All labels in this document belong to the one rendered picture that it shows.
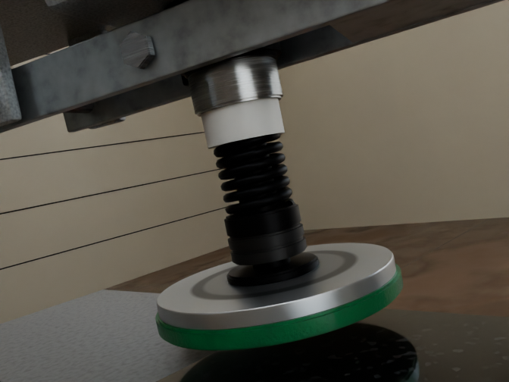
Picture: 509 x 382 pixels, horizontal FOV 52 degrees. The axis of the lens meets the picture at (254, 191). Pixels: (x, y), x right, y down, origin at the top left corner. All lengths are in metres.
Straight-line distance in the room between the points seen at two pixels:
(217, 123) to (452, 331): 0.25
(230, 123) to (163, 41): 0.08
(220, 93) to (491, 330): 0.28
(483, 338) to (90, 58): 0.38
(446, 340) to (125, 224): 5.57
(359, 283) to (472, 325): 0.10
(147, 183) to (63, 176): 0.99
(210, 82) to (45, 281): 5.14
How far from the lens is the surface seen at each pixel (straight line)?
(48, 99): 0.50
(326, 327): 0.38
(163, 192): 6.20
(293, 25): 0.39
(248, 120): 0.43
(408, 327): 0.46
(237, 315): 0.38
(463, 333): 0.44
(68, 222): 5.62
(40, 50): 0.69
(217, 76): 0.43
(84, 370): 0.54
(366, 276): 0.40
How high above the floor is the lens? 0.98
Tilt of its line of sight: 3 degrees down
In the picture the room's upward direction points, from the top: 12 degrees counter-clockwise
